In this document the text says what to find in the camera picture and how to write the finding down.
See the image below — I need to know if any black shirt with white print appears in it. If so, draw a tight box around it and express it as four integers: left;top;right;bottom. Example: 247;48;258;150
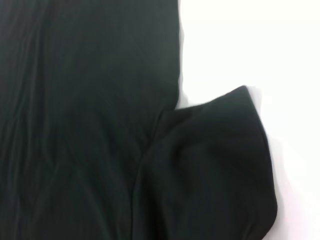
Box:
0;0;278;240

